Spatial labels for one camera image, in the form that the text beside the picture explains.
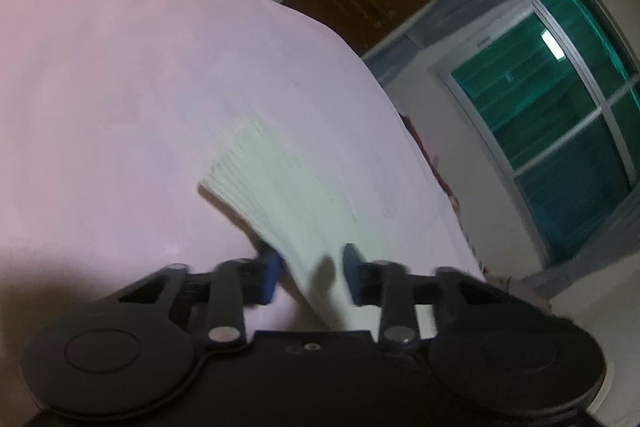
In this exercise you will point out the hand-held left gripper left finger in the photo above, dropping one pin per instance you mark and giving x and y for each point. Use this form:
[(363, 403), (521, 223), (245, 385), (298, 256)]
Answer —
[(271, 274)]

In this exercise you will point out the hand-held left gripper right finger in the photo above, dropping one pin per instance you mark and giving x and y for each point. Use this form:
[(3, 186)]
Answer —
[(352, 272)]

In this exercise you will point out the white ribbed sock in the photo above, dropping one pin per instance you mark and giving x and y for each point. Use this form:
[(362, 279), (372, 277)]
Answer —
[(280, 202)]

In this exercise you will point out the pink floral bedsheet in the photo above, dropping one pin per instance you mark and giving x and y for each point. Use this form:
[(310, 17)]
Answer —
[(100, 82)]

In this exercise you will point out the window with white frame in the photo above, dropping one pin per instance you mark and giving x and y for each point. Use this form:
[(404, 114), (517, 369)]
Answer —
[(540, 107)]

